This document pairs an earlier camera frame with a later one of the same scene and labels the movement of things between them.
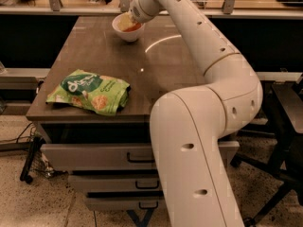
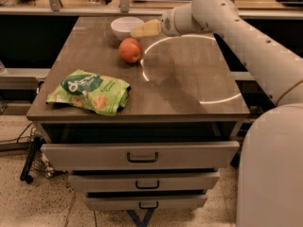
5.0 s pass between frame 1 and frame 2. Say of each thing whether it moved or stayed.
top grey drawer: stayed
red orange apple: moved
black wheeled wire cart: stayed
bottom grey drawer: stayed
